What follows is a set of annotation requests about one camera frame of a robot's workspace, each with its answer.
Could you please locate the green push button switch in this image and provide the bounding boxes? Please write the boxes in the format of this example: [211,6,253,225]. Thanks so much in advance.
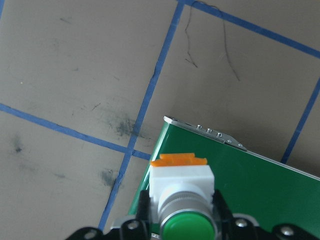
[150,152,219,240]

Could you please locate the green belt conveyor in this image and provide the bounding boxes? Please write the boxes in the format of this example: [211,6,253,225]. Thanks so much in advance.
[109,115,320,240]

